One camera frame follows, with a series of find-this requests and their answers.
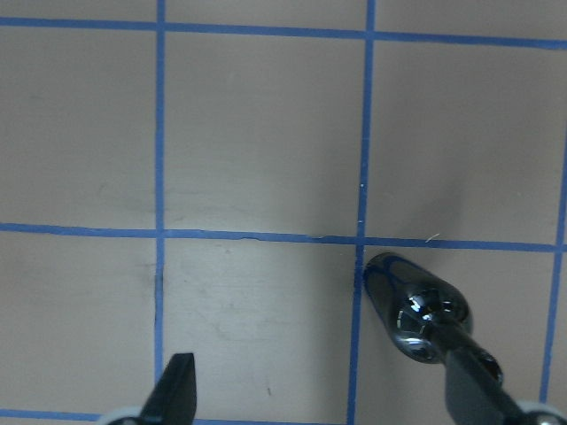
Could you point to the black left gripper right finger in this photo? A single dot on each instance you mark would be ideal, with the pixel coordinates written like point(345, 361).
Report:
point(474, 392)

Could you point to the dark glass wine bottle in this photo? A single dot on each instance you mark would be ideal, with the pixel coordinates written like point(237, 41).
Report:
point(424, 316)

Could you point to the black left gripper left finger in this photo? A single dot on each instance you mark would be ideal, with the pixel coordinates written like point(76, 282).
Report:
point(174, 398)

